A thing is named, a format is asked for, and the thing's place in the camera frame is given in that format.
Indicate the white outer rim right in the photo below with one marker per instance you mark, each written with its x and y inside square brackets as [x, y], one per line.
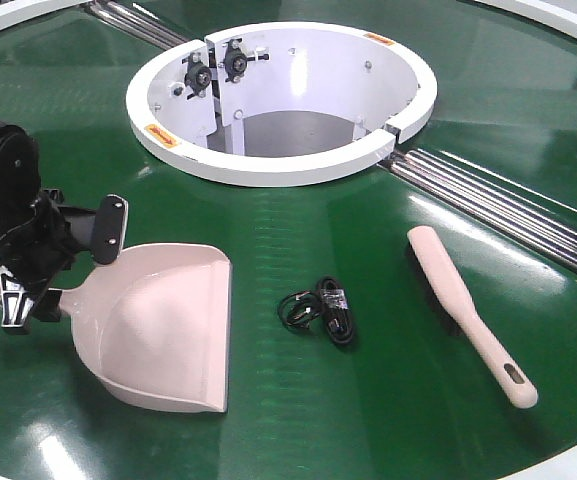
[552, 16]

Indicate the pink hand brush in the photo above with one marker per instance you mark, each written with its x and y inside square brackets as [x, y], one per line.
[455, 298]

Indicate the black bearing block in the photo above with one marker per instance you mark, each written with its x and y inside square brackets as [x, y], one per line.
[237, 59]
[198, 77]

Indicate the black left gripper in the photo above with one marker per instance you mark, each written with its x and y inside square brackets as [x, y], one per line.
[33, 253]

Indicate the white inner ring guard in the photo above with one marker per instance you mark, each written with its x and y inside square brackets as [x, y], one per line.
[331, 101]

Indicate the steel rollers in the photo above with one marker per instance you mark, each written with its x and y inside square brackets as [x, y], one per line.
[133, 22]
[509, 212]

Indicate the white rim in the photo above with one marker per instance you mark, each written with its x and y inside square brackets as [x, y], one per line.
[552, 16]
[15, 12]

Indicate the steel rollers right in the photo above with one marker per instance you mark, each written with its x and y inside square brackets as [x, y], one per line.
[509, 212]

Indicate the pink plastic dustpan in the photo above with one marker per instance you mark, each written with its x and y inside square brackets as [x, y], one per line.
[153, 326]

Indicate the white outer rim left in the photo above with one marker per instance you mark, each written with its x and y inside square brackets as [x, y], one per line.
[15, 12]

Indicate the black bearing block right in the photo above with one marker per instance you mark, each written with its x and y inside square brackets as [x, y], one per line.
[237, 59]

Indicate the steel rollers upper left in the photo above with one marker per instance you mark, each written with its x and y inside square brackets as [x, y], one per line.
[133, 22]

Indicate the black bearing block left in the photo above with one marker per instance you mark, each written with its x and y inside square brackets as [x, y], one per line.
[198, 77]

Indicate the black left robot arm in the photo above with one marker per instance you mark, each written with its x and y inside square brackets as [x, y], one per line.
[20, 181]

